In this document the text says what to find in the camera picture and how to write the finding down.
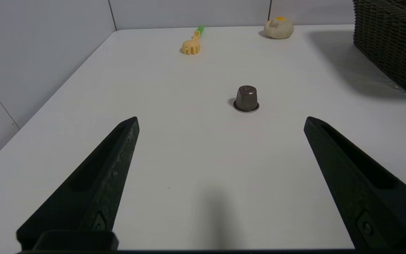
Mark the cream bun with orange spot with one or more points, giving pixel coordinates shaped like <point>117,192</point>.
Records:
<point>278,29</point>

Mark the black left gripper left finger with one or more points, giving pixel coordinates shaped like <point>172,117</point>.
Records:
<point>93,190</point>

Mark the brown wicker basket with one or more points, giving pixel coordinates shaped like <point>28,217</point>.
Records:
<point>393,42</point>

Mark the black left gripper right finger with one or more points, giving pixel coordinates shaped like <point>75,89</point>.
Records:
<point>361,197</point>

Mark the grey coffee capsule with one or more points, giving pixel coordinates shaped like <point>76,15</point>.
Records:
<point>246,98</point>

